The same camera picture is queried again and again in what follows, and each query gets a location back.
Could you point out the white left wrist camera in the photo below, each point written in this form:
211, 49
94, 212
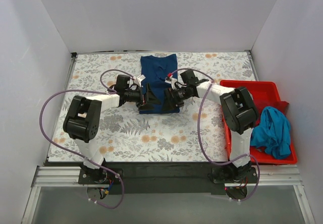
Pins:
138, 80

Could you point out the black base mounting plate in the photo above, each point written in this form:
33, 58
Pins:
164, 177

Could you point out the aluminium frame rail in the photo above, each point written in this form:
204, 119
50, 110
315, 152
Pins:
49, 176

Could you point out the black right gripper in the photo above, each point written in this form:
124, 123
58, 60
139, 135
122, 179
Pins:
167, 97

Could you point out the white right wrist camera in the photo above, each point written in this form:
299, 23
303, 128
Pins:
171, 80

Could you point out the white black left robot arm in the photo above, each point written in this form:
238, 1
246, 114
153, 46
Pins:
83, 117

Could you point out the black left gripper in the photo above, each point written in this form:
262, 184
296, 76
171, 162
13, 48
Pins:
145, 97

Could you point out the navy blue t shirt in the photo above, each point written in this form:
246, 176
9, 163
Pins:
156, 70

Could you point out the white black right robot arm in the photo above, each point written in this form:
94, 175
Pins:
239, 112

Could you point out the red plastic bin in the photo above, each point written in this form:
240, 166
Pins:
263, 90

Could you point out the teal blue t shirt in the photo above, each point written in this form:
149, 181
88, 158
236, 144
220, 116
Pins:
272, 134

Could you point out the red t shirt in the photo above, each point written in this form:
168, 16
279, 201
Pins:
282, 106

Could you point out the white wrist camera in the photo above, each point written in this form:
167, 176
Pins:
138, 80
171, 80

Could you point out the floral patterned table mat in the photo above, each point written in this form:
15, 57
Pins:
196, 133

